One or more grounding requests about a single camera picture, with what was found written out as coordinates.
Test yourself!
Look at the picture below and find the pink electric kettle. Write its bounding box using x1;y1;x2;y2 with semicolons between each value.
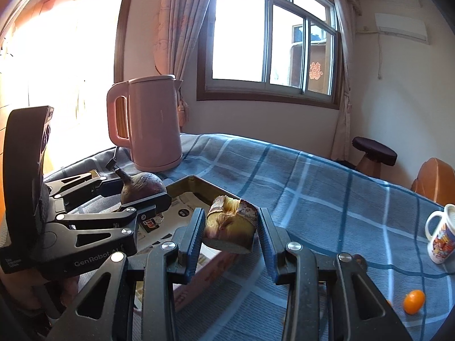
107;74;183;172

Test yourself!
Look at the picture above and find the beige plain curtain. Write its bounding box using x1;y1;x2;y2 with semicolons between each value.
318;0;363;160

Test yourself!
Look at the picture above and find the oval orange kumquat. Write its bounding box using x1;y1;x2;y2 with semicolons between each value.
403;289;426;315

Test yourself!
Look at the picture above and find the brown framed sliding window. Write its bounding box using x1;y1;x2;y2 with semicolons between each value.
197;0;344;110

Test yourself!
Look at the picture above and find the printed white paper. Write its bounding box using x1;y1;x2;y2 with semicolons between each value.
137;191;216;253

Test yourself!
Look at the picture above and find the curtain tassel tieback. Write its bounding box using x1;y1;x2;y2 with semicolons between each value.
177;78;191;131

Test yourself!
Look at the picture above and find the wooden door frame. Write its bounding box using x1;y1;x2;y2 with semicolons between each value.
0;0;140;114

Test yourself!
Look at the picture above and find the wooden stool with dark cushion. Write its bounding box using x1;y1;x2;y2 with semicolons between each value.
352;136;398;178

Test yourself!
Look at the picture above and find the white cartoon print mug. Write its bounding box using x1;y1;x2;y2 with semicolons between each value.
425;203;455;264

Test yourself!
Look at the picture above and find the blue plaid tablecloth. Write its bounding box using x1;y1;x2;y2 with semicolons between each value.
43;133;455;341

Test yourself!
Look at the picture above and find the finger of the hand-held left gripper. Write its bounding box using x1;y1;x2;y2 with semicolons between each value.
44;170;123;203
50;192;172;253

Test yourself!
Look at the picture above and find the purple beet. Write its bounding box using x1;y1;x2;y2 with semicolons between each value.
114;167;167;205

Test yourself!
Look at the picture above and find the white air conditioner pipe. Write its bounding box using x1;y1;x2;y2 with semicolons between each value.
376;32;384;80

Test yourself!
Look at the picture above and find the pink metal tin box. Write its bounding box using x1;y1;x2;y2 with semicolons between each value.
132;175;257;315

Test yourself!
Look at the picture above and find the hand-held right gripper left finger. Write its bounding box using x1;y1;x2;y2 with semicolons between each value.
46;208;207;341

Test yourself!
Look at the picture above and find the white air conditioner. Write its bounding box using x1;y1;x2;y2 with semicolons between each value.
374;12;428;45

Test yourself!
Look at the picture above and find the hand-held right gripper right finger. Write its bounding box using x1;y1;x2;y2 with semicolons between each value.
259;208;415;341

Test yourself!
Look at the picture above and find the pink patterned curtain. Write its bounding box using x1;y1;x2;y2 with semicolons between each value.
153;0;219;128

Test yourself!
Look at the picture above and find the black kettle cable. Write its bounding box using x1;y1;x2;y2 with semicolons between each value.
106;145;122;171

